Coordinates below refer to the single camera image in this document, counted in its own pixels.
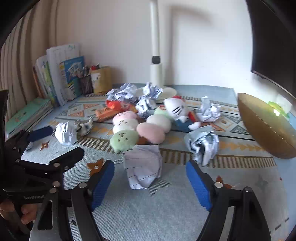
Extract white lamp stand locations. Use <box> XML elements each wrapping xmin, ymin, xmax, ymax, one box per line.
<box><xmin>135</xmin><ymin>0</ymin><xmax>177</xmax><ymax>103</ymax></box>

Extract green white packet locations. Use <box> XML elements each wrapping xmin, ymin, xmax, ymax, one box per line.
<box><xmin>268</xmin><ymin>100</ymin><xmax>290</xmax><ymax>119</ymax></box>

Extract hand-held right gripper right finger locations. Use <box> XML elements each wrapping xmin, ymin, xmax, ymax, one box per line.
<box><xmin>186</xmin><ymin>160</ymin><xmax>272</xmax><ymax>241</ymax></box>

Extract red orange snack packet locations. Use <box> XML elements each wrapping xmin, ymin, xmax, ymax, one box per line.
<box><xmin>106</xmin><ymin>100</ymin><xmax>137</xmax><ymax>112</ymax></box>

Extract black monitor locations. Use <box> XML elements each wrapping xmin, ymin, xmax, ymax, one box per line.
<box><xmin>245</xmin><ymin>0</ymin><xmax>296</xmax><ymax>93</ymax></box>

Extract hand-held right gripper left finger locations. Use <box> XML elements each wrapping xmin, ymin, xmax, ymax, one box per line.
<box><xmin>37</xmin><ymin>160</ymin><xmax>115</xmax><ymax>241</ymax></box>

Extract white paper ball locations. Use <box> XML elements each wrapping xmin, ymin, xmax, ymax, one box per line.
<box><xmin>123</xmin><ymin>145</ymin><xmax>163</xmax><ymax>190</ymax></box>
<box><xmin>55</xmin><ymin>122</ymin><xmax>78</xmax><ymax>145</ymax></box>
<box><xmin>142</xmin><ymin>82</ymin><xmax>164</xmax><ymax>100</ymax></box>
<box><xmin>184</xmin><ymin>130</ymin><xmax>219</xmax><ymax>167</ymax></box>
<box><xmin>106</xmin><ymin>83</ymin><xmax>139</xmax><ymax>102</ymax></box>
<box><xmin>135</xmin><ymin>97</ymin><xmax>158</xmax><ymax>119</ymax></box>
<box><xmin>196</xmin><ymin>96</ymin><xmax>222</xmax><ymax>122</ymax></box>

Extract beige curtain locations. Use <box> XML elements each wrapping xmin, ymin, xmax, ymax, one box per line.
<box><xmin>4</xmin><ymin>0</ymin><xmax>59</xmax><ymax>121</ymax></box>

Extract bunch of pencils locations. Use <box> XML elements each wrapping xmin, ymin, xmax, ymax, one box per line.
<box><xmin>79</xmin><ymin>66</ymin><xmax>91</xmax><ymax>78</ymax></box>

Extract black mesh pen holder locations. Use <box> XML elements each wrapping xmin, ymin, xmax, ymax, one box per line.
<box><xmin>80</xmin><ymin>75</ymin><xmax>94</xmax><ymax>95</ymax></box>

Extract golden ribbed bowl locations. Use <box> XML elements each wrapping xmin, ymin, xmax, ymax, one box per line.
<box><xmin>238</xmin><ymin>93</ymin><xmax>296</xmax><ymax>159</ymax></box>

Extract white cat plush toy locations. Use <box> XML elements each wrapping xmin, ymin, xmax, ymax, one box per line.
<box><xmin>164</xmin><ymin>95</ymin><xmax>201</xmax><ymax>132</ymax></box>

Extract orange cardboard box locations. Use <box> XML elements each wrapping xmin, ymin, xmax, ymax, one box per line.
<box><xmin>95</xmin><ymin>108</ymin><xmax>121</xmax><ymax>122</ymax></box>

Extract bamboo pen holder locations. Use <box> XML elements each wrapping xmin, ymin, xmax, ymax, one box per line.
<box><xmin>90</xmin><ymin>66</ymin><xmax>113</xmax><ymax>95</ymax></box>

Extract person's left hand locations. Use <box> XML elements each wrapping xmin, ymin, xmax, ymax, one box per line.
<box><xmin>0</xmin><ymin>200</ymin><xmax>37</xmax><ymax>224</ymax></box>

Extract blue cover workbook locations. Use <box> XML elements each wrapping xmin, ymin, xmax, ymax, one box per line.
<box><xmin>59</xmin><ymin>56</ymin><xmax>85</xmax><ymax>100</ymax></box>

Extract upright books and papers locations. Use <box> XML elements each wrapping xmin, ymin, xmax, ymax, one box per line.
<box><xmin>46</xmin><ymin>43</ymin><xmax>80</xmax><ymax>106</ymax></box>

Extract row of upright books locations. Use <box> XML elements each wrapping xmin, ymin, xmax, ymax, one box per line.
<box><xmin>32</xmin><ymin>55</ymin><xmax>58</xmax><ymax>105</ymax></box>

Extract stack of green books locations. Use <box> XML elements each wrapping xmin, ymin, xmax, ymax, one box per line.
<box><xmin>5</xmin><ymin>97</ymin><xmax>54</xmax><ymax>140</ymax></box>

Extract blue patterned woven mat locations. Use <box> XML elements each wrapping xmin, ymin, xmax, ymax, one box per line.
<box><xmin>21</xmin><ymin>83</ymin><xmax>289</xmax><ymax>241</ymax></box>

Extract small grey white toy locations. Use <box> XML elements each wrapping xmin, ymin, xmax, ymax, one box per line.
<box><xmin>74</xmin><ymin>116</ymin><xmax>94</xmax><ymax>137</ymax></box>

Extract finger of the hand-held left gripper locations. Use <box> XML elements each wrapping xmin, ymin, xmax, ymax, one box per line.
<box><xmin>21</xmin><ymin>147</ymin><xmax>84</xmax><ymax>183</ymax></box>
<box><xmin>7</xmin><ymin>126</ymin><xmax>53</xmax><ymax>149</ymax></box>

